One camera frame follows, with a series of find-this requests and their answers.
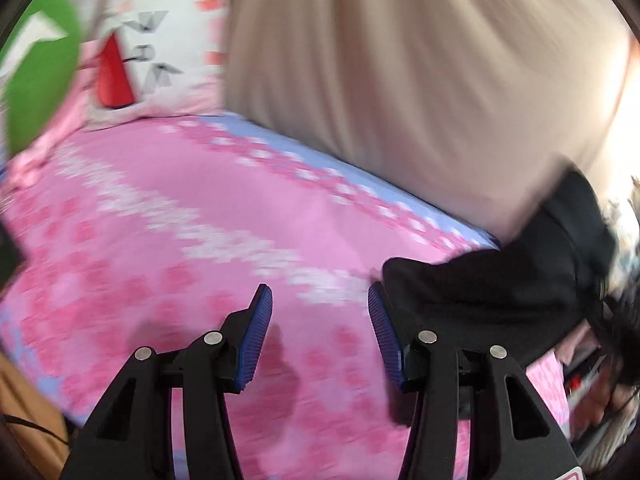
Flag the white and pink printed pillow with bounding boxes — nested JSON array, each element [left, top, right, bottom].
[[82, 0, 232, 132]]

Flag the black cable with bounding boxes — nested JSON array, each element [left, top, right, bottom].
[[0, 412, 72, 447]]

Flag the green object with white arrow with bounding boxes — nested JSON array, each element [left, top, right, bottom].
[[0, 0, 84, 157]]

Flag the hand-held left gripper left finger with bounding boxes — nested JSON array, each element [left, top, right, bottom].
[[59, 284, 274, 480]]

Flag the pink patterned bedsheet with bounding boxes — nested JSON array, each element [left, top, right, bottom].
[[0, 40, 572, 480]]

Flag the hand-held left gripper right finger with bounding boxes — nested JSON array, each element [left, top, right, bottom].
[[367, 282, 583, 480]]

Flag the beige curtain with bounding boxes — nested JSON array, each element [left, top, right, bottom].
[[222, 0, 635, 250]]

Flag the dark pants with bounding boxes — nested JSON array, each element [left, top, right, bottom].
[[382, 167, 618, 372]]

